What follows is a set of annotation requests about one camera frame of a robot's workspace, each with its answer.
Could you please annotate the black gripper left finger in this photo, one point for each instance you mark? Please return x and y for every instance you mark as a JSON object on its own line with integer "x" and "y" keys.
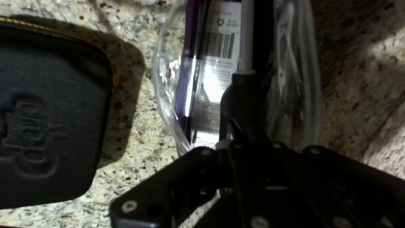
{"x": 178, "y": 186}

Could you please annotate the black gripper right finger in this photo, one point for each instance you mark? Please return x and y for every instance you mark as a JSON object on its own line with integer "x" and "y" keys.
{"x": 337, "y": 186}

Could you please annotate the black slim object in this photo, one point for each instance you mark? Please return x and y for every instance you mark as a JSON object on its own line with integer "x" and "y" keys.
{"x": 261, "y": 39}

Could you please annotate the clear plastic bag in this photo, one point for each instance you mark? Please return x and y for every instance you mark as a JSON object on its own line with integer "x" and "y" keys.
{"x": 311, "y": 84}

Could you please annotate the purple pen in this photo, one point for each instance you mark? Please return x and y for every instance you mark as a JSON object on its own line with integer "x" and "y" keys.
{"x": 188, "y": 64}

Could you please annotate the black embossed zip case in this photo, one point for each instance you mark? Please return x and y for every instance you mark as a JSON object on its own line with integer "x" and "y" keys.
{"x": 51, "y": 115}

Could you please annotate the white barcode label package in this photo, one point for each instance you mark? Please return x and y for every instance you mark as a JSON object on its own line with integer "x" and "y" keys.
{"x": 219, "y": 42}

